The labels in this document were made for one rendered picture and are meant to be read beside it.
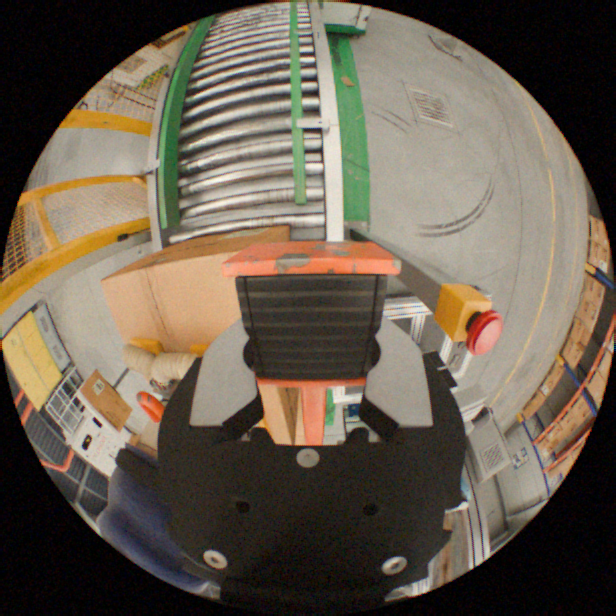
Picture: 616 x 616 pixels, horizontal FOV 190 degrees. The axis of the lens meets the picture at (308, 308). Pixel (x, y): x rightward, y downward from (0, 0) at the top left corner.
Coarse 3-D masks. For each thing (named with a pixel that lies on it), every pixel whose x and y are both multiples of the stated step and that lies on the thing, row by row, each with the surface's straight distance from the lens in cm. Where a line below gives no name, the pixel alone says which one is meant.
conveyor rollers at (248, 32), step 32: (224, 32) 136; (256, 32) 124; (288, 32) 115; (224, 64) 105; (256, 64) 96; (288, 64) 94; (192, 96) 98; (224, 96) 88; (256, 96) 84; (192, 128) 87; (256, 128) 74; (288, 128) 73; (224, 160) 74; (192, 192) 79; (256, 192) 68; (288, 192) 65; (320, 192) 64; (224, 224) 71; (256, 224) 67; (288, 224) 65; (320, 224) 64
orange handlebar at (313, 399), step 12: (144, 396) 34; (312, 396) 16; (324, 396) 17; (144, 408) 38; (156, 408) 34; (312, 408) 18; (324, 408) 18; (156, 420) 40; (312, 420) 20; (324, 420) 21; (312, 432) 22; (312, 444) 26
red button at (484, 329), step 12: (480, 312) 32; (492, 312) 29; (468, 324) 31; (480, 324) 28; (492, 324) 29; (468, 336) 29; (480, 336) 29; (492, 336) 31; (468, 348) 30; (480, 348) 30
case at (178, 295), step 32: (160, 256) 47; (192, 256) 31; (224, 256) 27; (128, 288) 43; (160, 288) 36; (192, 288) 31; (224, 288) 29; (128, 320) 49; (160, 320) 40; (192, 320) 34; (224, 320) 31; (288, 416) 54
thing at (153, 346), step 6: (132, 342) 49; (138, 342) 47; (144, 342) 45; (150, 342) 44; (156, 342) 43; (144, 348) 46; (150, 348) 44; (156, 348) 43; (162, 348) 44; (156, 354) 44; (150, 384) 50
